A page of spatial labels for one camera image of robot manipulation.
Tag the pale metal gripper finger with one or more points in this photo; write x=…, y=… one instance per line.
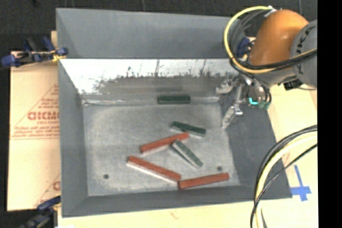
x=225, y=89
x=230, y=115

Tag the dark green flat block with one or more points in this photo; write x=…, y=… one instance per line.
x=173, y=99
x=188, y=128
x=187, y=153

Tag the red-brown flat block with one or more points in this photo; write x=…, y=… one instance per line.
x=164, y=143
x=153, y=168
x=203, y=181

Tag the grey metal bin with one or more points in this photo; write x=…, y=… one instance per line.
x=149, y=34

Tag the brown cardboard board red print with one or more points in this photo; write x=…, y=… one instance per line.
x=32, y=114

